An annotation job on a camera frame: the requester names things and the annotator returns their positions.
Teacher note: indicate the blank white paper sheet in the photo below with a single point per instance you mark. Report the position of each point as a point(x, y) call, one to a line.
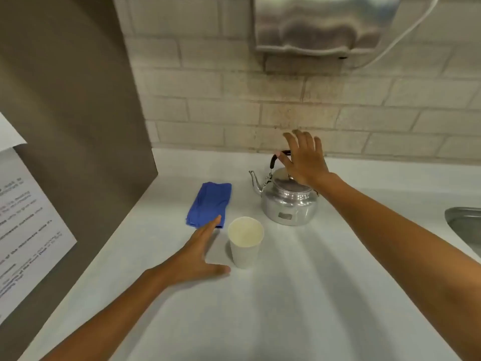
point(7, 135)

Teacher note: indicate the person's right forearm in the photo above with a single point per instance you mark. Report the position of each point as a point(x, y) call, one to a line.
point(406, 255)

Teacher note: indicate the white countertop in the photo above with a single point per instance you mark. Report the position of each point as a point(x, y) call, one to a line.
point(300, 297)

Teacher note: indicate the person's left forearm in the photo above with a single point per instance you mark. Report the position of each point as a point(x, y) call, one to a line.
point(109, 323)

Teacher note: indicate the silver metal kettle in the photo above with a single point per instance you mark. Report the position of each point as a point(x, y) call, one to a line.
point(289, 206)

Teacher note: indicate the person's right hand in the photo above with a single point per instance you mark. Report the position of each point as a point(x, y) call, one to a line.
point(306, 161)

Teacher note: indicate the person's left hand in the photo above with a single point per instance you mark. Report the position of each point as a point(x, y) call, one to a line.
point(188, 263)

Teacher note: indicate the stainless steel sink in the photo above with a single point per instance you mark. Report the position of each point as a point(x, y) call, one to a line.
point(466, 225)

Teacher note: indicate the blue cloth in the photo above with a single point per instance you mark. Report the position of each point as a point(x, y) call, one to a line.
point(208, 201)

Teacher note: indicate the stainless steel wall dispenser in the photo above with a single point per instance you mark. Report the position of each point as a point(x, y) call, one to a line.
point(319, 22)

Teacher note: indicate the grey-brown cabinet side panel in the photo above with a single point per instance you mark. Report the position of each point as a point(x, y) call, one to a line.
point(75, 109)

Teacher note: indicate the white paper cup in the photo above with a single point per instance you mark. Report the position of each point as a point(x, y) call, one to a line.
point(244, 253)

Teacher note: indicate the white printed paper sheet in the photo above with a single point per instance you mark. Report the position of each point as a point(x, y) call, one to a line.
point(26, 240)

